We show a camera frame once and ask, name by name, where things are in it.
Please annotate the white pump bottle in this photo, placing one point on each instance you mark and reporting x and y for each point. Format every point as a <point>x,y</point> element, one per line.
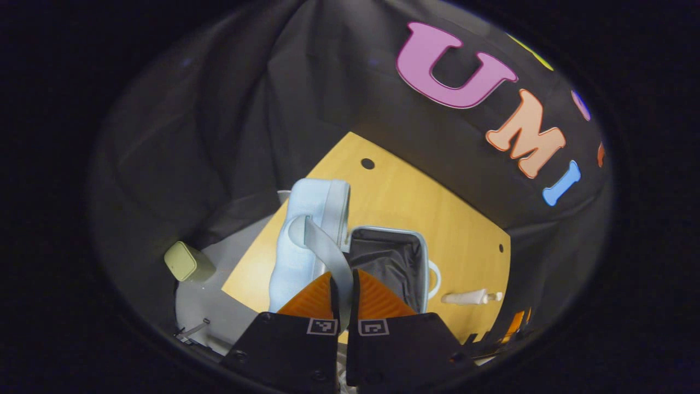
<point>465,297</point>

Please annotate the black backdrop cloth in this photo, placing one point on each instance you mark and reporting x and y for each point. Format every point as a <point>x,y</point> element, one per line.
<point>273,98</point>

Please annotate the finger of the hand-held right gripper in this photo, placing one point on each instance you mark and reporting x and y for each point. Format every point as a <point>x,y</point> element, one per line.
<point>506,331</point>

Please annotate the light blue suitcase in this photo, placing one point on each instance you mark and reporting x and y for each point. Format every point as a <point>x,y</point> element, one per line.
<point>306,219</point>

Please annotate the pale green box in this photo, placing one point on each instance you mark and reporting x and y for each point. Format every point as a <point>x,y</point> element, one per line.
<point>188,262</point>

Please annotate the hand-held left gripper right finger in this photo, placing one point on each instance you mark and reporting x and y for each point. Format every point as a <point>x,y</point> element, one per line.
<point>399,350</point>

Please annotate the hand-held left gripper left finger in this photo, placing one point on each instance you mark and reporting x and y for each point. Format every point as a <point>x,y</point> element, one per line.
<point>290,355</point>

